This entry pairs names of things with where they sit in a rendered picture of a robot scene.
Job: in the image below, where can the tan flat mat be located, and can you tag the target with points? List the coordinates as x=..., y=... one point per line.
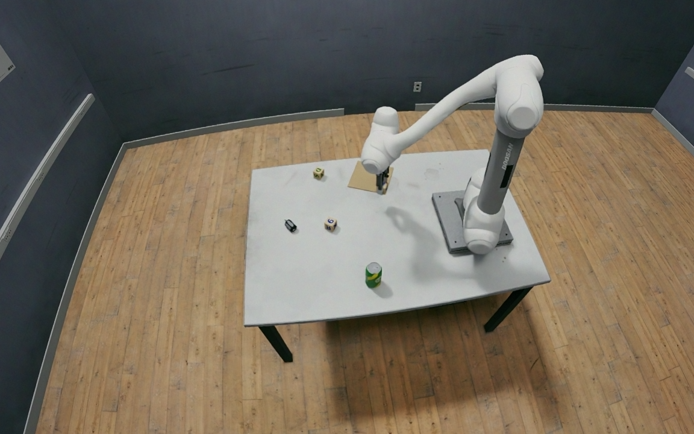
x=363, y=180

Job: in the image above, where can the green and yellow drink can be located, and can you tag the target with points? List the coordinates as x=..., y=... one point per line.
x=373, y=275

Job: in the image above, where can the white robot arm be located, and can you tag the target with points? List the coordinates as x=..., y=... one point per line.
x=518, y=108

